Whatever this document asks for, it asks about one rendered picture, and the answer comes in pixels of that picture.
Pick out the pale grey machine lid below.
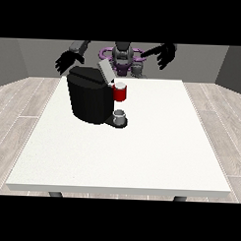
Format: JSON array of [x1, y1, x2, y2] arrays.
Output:
[[96, 58, 117, 85]]

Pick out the black coffee machine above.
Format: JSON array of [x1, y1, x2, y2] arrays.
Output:
[[64, 65, 130, 130]]

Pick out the small grey coffee pod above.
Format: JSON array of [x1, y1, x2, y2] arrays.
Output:
[[114, 81, 127, 90]]

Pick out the red pod holder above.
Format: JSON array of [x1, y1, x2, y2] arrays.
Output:
[[111, 82, 129, 103]]

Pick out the grey robot trunk purple rings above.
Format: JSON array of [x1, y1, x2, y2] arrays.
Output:
[[97, 41, 150, 79]]

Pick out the small grey cup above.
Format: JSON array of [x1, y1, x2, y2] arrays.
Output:
[[111, 108, 128, 126]]

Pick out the dark table leg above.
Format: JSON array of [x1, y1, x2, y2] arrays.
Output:
[[48, 191, 64, 199], [173, 195, 189, 203]]

